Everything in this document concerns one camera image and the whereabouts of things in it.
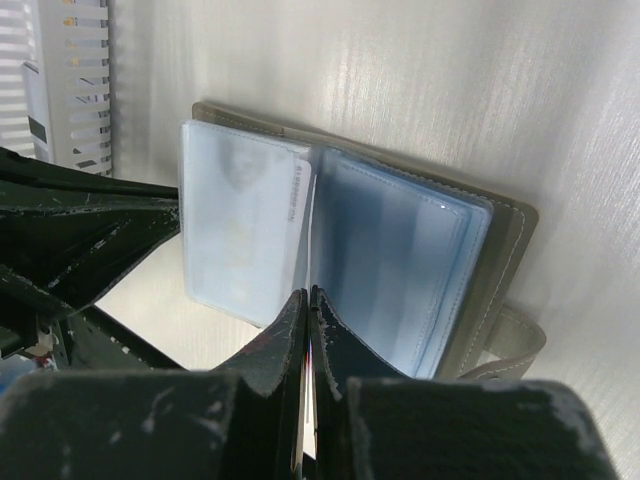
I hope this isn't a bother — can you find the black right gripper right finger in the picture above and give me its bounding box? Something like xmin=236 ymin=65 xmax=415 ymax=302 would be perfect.
xmin=309 ymin=288 xmax=616 ymax=479

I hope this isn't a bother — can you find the grey card holder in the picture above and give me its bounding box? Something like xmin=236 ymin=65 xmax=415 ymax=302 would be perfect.
xmin=179 ymin=102 xmax=546 ymax=380

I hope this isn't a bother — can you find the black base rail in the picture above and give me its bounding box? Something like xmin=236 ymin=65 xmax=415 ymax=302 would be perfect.
xmin=1 ymin=307 xmax=180 ymax=370

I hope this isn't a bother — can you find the white plastic basket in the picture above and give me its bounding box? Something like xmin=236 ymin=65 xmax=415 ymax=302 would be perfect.
xmin=1 ymin=0 xmax=112 ymax=177

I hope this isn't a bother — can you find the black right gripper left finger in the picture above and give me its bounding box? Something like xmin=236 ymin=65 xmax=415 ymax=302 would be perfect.
xmin=1 ymin=289 xmax=308 ymax=479

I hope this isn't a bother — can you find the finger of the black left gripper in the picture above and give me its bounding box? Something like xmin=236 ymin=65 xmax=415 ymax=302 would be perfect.
xmin=1 ymin=149 xmax=180 ymax=318

